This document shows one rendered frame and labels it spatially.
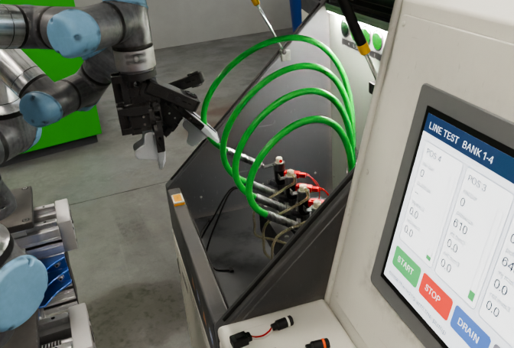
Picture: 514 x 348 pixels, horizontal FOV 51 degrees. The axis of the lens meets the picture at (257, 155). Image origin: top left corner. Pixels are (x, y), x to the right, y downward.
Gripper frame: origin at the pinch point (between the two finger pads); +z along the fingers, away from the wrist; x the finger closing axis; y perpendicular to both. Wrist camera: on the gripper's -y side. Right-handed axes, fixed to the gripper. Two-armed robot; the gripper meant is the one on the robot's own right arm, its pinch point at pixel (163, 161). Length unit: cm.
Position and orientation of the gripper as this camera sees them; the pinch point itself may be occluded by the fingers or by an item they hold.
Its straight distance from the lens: 113.3
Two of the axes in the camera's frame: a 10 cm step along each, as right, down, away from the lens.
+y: -9.5, 1.9, -2.4
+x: 3.0, 3.8, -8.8
